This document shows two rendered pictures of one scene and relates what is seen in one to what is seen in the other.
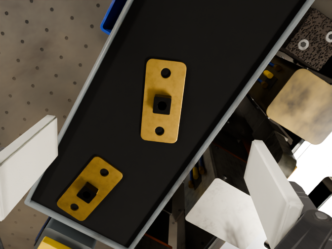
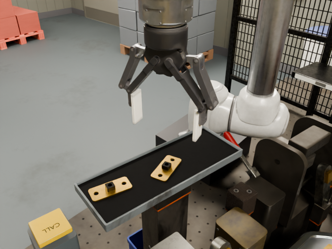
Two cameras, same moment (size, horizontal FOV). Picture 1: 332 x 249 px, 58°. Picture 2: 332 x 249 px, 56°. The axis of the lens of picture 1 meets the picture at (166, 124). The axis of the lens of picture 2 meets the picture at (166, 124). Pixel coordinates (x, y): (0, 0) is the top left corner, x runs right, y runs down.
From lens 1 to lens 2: 0.63 m
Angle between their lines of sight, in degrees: 77
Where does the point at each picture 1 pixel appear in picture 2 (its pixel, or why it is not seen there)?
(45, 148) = (138, 113)
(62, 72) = not seen: outside the picture
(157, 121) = (160, 172)
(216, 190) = (174, 239)
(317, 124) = (246, 235)
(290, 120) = (229, 228)
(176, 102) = (172, 168)
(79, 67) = not seen: outside the picture
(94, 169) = (120, 181)
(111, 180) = (125, 186)
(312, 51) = (240, 193)
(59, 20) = (99, 241)
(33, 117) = not seen: outside the picture
